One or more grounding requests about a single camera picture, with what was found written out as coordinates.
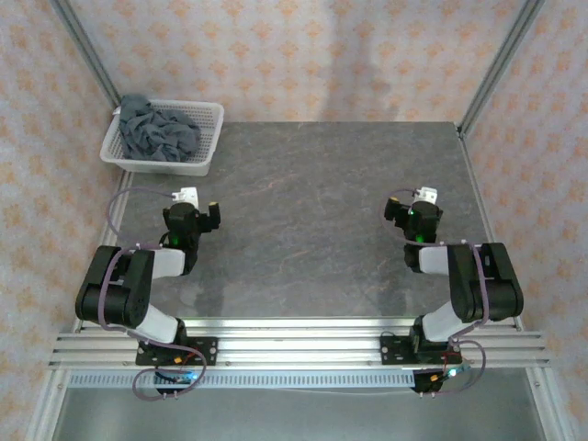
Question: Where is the grey t-shirt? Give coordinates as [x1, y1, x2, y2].
[118, 94, 202, 163]

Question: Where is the white perforated plastic basket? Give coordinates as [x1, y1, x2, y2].
[99, 98, 225, 176]

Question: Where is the small green circuit board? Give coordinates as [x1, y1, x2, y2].
[154, 369, 199, 386]
[431, 365, 472, 382]

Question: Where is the grey metal lower panel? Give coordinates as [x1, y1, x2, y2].
[52, 388, 548, 441]

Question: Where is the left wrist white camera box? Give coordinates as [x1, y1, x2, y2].
[171, 186, 199, 208]

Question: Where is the aluminium side rail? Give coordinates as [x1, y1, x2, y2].
[73, 172, 134, 332]
[458, 132, 524, 331]

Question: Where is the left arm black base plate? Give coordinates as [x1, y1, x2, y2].
[135, 337, 219, 368]

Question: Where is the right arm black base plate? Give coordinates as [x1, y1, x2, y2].
[379, 334, 460, 367]

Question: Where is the aluminium mounting rail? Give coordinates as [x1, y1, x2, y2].
[48, 316, 550, 368]

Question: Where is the aluminium frame post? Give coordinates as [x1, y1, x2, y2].
[458, 0, 546, 137]
[50, 0, 123, 109]

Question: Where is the grey slotted cable duct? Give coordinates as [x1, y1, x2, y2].
[68, 370, 417, 390]

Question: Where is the aluminium frame leg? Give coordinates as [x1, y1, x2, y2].
[27, 367, 71, 441]
[526, 367, 578, 441]

